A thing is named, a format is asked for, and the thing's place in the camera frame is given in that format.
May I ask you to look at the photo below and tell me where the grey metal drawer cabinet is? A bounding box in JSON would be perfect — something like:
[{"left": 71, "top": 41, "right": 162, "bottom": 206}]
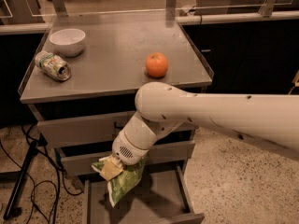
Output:
[{"left": 17, "top": 9, "right": 215, "bottom": 224}]

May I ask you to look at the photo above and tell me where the black tripod leg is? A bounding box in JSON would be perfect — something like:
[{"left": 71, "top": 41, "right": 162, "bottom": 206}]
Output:
[{"left": 3, "top": 141, "right": 37, "bottom": 220}]

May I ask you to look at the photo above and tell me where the green jalapeno chip bag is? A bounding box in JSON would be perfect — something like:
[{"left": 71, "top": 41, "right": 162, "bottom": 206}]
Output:
[{"left": 92, "top": 157, "right": 146, "bottom": 207}]

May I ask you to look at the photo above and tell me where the white ceramic bowl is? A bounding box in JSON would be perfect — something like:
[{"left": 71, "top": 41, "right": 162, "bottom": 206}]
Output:
[{"left": 50, "top": 28, "right": 86, "bottom": 57}]

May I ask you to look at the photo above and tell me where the orange fruit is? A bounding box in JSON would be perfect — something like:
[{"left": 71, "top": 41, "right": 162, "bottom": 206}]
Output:
[{"left": 146, "top": 52, "right": 168, "bottom": 77}]

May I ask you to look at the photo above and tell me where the grey middle drawer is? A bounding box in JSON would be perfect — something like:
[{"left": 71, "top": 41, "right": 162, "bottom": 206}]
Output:
[{"left": 62, "top": 140, "right": 195, "bottom": 176}]

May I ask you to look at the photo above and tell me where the grey bottom drawer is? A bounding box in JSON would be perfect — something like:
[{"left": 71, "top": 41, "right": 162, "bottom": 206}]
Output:
[{"left": 82, "top": 162, "right": 205, "bottom": 224}]

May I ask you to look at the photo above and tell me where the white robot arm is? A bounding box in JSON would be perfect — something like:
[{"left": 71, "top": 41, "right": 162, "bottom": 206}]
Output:
[{"left": 100, "top": 82, "right": 299, "bottom": 181}]

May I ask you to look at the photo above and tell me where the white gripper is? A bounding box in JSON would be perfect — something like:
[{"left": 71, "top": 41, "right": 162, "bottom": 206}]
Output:
[{"left": 100, "top": 131, "right": 148, "bottom": 181}]

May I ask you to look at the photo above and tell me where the grey top drawer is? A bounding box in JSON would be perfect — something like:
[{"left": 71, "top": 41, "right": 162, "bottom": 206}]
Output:
[{"left": 36, "top": 109, "right": 200, "bottom": 148}]

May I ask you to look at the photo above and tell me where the black floor cable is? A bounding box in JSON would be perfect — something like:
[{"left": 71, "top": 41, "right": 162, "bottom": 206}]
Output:
[{"left": 0, "top": 123, "right": 84, "bottom": 224}]

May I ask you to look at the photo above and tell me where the grey metal railing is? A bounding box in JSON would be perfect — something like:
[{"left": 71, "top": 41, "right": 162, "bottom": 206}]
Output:
[{"left": 1, "top": 0, "right": 299, "bottom": 26}]

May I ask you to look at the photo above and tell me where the crushed green soda can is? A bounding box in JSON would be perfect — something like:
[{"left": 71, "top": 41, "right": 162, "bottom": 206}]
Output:
[{"left": 35, "top": 50, "right": 71, "bottom": 81}]

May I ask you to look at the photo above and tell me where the grey drawer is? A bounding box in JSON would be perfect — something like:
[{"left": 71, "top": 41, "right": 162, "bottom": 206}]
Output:
[
  {"left": 82, "top": 162, "right": 205, "bottom": 224},
  {"left": 62, "top": 140, "right": 195, "bottom": 176},
  {"left": 36, "top": 109, "right": 200, "bottom": 148}
]

